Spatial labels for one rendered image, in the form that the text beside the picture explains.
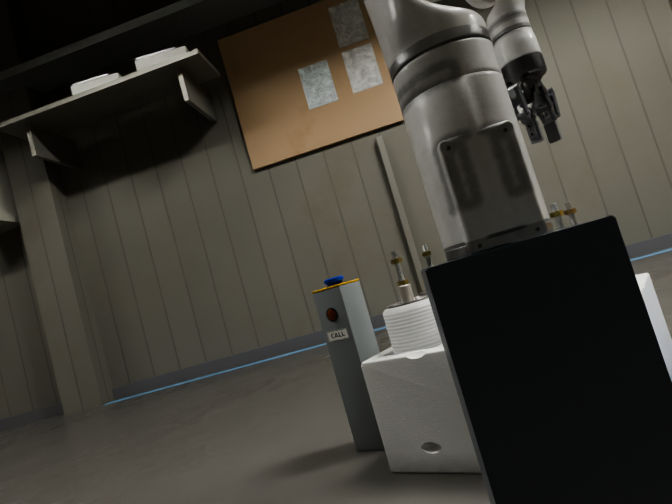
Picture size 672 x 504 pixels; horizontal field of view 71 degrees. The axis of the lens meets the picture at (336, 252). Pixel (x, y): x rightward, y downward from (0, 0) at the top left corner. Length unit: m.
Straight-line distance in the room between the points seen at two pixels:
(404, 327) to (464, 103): 0.43
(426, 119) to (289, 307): 2.87
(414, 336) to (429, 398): 0.09
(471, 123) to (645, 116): 3.20
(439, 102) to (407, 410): 0.49
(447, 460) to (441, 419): 0.06
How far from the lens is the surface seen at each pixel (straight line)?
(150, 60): 3.32
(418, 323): 0.75
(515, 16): 0.99
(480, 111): 0.41
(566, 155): 3.36
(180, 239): 3.52
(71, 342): 3.81
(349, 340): 0.89
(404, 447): 0.79
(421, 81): 0.42
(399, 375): 0.75
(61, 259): 3.83
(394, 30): 0.44
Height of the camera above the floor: 0.30
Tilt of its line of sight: 5 degrees up
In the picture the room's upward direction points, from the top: 16 degrees counter-clockwise
